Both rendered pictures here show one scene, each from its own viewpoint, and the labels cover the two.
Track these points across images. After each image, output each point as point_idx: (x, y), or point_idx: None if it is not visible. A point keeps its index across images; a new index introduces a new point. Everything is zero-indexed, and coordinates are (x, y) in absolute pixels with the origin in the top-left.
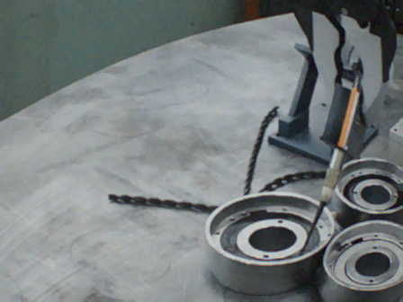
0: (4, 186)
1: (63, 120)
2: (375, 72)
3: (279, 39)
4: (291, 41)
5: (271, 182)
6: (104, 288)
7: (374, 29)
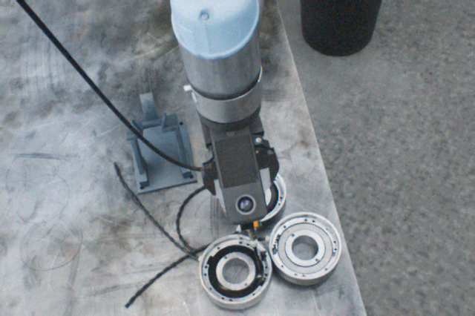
0: None
1: (14, 282)
2: (265, 182)
3: (30, 78)
4: (39, 71)
5: (177, 225)
6: None
7: (264, 167)
